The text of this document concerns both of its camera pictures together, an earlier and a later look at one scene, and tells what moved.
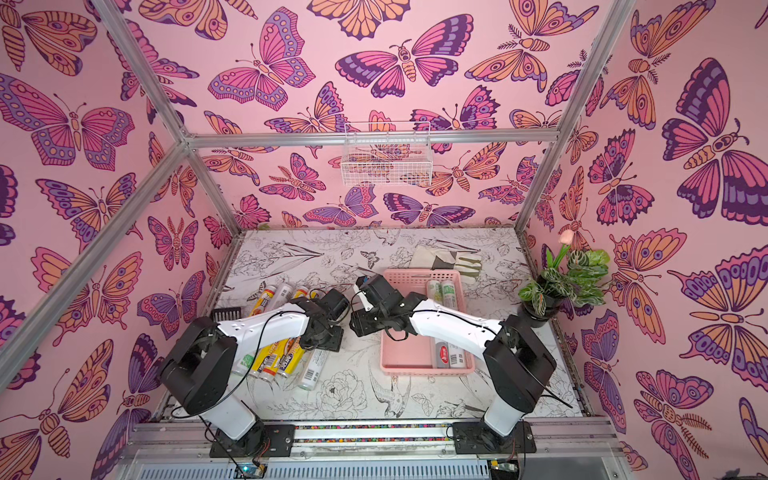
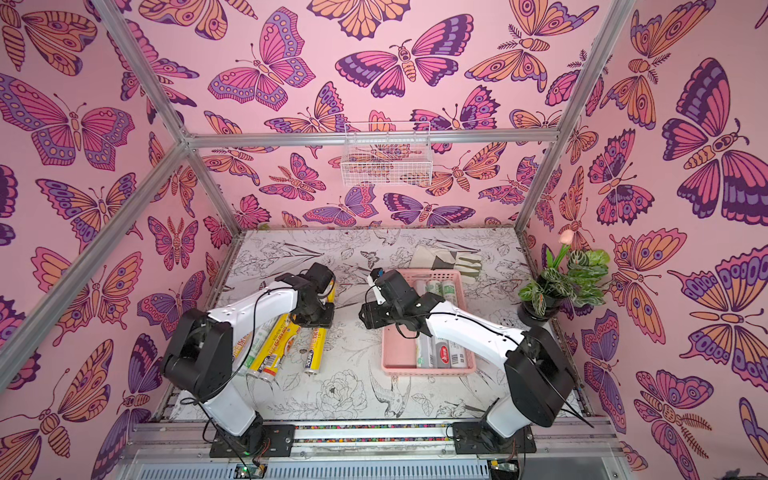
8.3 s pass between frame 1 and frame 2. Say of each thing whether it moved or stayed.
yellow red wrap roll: moved
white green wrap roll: stayed
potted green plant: stayed
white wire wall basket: stayed
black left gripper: moved
